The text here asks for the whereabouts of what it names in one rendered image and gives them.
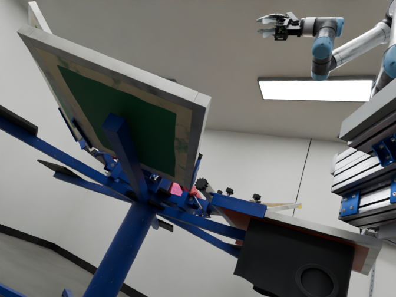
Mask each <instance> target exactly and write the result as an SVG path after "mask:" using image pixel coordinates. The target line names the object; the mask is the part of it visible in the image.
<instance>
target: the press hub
mask: <svg viewBox="0 0 396 297"><path fill-rule="evenodd" d="M171 183H172V181H170V180H167V179H165V178H163V180H162V182H161V184H160V186H159V188H158V190H157V192H156V193H154V194H153V195H152V194H150V193H149V194H150V197H151V199H148V201H147V202H148V206H145V205H143V204H141V203H140V202H139V200H138V198H137V196H136V194H135V193H134V192H130V191H126V194H127V195H129V196H131V197H133V198H134V199H136V202H133V203H132V205H131V206H130V208H129V210H128V212H127V214H126V216H125V218H124V220H123V222H122V224H121V225H120V227H119V229H118V231H117V233H116V234H115V237H114V239H113V241H112V242H111V244H110V246H109V248H108V250H107V251H106V253H105V255H104V257H103V259H102V261H101V263H100V265H99V267H98V269H97V270H96V272H95V274H94V276H93V278H92V280H91V282H90V284H89V286H88V288H87V289H86V291H85V293H84V295H83V297H117V295H118V293H119V291H120V289H121V287H122V285H123V283H124V280H125V278H126V276H127V274H128V272H129V270H130V268H131V266H132V264H133V262H134V260H135V258H136V256H137V254H138V252H139V250H140V247H141V245H142V243H143V241H144V239H145V237H146V235H147V233H148V231H149V228H150V226H151V224H152V222H153V220H154V218H155V216H156V213H155V212H154V211H152V209H153V208H154V207H155V208H157V209H160V210H165V207H163V206H162V205H161V204H162V202H163V201H161V200H160V199H159V198H158V197H159V195H160V194H163V195H166V196H171V193H170V192H168V189H169V187H170V185H171Z"/></svg>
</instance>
